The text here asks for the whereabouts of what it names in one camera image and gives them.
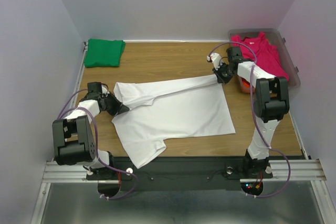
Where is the orange t shirt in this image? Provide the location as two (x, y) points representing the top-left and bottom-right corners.
(238, 77), (250, 93)

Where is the pink t shirt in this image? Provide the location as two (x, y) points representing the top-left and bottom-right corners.
(231, 32), (289, 81)

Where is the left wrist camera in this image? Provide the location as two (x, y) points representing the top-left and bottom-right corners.
(101, 85), (109, 97)

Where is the white t shirt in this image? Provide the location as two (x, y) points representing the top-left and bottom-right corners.
(112, 74), (236, 168)

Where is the aluminium rail frame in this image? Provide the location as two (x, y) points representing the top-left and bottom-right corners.
(30, 41), (336, 224)

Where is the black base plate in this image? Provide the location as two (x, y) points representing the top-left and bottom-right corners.
(82, 157), (272, 197)

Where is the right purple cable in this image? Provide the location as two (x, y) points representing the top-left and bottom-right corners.
(207, 41), (291, 198)

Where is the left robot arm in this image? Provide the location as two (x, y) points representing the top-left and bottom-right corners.
(52, 82), (130, 179)

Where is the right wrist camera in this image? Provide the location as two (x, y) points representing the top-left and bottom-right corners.
(206, 52), (222, 69)

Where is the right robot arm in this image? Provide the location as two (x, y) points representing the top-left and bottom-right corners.
(207, 47), (289, 177)

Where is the folded green t shirt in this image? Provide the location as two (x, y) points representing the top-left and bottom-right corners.
(84, 39), (126, 68)

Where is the clear plastic bin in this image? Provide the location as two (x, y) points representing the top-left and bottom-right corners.
(228, 28), (301, 89)

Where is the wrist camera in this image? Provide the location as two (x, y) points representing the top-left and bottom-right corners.
(101, 85), (109, 97)
(206, 52), (222, 69)

